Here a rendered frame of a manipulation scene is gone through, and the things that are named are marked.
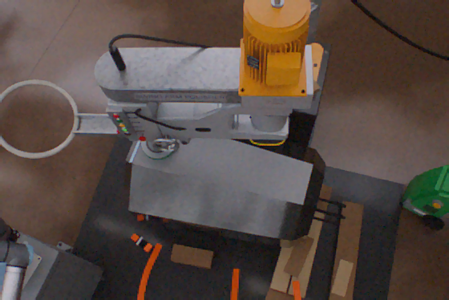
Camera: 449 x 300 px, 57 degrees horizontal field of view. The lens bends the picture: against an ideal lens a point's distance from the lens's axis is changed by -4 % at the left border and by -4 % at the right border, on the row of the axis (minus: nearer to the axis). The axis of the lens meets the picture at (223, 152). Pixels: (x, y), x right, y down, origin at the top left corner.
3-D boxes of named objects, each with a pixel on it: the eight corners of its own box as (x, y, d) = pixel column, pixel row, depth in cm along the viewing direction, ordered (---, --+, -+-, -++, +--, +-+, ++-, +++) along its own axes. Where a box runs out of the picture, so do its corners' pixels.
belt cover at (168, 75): (307, 66, 201) (311, 44, 185) (309, 113, 191) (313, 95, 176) (109, 64, 208) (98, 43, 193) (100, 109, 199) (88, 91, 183)
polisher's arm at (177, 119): (285, 115, 244) (293, 67, 199) (285, 153, 235) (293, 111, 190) (158, 113, 250) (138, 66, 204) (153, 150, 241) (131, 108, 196)
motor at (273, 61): (305, 42, 186) (316, -27, 149) (306, 103, 174) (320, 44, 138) (240, 40, 188) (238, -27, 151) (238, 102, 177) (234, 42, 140)
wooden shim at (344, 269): (339, 259, 309) (340, 258, 308) (353, 263, 307) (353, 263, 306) (330, 292, 301) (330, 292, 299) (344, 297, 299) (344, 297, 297)
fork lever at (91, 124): (193, 115, 248) (192, 111, 243) (191, 145, 241) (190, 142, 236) (78, 111, 252) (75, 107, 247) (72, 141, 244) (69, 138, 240)
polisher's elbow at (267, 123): (253, 97, 229) (254, 78, 210) (289, 103, 226) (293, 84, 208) (247, 129, 222) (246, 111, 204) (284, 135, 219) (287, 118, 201)
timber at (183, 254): (172, 261, 322) (170, 259, 311) (176, 246, 327) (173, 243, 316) (212, 269, 319) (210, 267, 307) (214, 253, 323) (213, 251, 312)
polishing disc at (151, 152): (167, 163, 258) (167, 162, 257) (135, 152, 262) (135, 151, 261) (180, 132, 265) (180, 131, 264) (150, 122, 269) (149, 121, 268)
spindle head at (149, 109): (197, 109, 245) (187, 65, 203) (194, 145, 236) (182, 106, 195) (135, 108, 247) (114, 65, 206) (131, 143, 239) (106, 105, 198)
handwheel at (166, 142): (183, 136, 236) (178, 124, 222) (180, 153, 232) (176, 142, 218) (155, 135, 237) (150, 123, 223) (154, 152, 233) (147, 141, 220)
